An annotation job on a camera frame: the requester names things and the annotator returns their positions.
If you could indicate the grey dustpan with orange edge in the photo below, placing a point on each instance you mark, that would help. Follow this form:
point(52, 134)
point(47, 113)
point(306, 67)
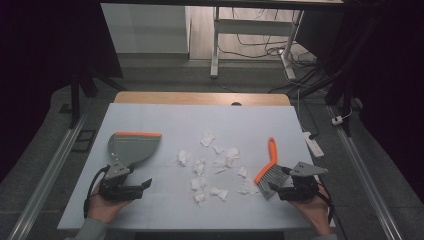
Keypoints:
point(133, 148)

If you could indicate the person's right hand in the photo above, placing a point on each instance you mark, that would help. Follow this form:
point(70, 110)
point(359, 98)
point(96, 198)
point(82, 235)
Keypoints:
point(316, 213)

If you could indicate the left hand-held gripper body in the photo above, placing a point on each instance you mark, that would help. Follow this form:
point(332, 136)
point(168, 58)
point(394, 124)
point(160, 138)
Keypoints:
point(116, 170)

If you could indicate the black curtain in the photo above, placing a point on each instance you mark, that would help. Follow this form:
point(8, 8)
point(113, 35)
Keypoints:
point(390, 66)
point(40, 50)

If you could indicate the white panel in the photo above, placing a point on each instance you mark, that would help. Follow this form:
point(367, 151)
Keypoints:
point(146, 28)

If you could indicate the small white adapter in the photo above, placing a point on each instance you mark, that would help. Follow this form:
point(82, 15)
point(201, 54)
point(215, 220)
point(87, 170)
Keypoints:
point(337, 120)

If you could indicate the person's left hand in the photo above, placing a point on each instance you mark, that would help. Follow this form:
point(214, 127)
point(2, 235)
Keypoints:
point(103, 210)

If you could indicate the wooden table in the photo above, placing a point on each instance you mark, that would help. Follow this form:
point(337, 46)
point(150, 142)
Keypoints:
point(186, 98)

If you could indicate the black stand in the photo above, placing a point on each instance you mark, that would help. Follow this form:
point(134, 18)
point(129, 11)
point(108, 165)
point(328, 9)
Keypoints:
point(345, 100)
point(75, 100)

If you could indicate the white desk frame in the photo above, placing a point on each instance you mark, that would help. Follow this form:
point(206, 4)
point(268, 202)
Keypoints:
point(248, 26)

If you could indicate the heap of white paper scraps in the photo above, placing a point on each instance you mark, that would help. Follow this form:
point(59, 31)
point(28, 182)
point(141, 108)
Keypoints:
point(230, 156)

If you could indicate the black rectangular floor bracket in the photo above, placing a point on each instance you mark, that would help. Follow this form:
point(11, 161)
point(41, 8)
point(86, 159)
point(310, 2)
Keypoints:
point(77, 146)

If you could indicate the pale blue board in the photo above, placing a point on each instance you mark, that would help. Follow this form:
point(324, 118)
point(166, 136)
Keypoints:
point(200, 116)

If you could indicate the aluminium rail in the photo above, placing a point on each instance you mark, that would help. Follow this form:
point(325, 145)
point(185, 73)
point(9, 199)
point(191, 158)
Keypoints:
point(366, 180)
point(46, 176)

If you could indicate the white power strip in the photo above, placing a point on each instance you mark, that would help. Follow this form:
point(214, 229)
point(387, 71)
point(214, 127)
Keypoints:
point(313, 145)

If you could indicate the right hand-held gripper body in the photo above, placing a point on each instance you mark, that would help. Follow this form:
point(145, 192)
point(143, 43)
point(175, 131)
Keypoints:
point(301, 190)

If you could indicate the orange brush with grey bristles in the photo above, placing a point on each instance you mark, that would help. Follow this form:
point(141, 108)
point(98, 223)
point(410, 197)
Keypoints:
point(273, 155)

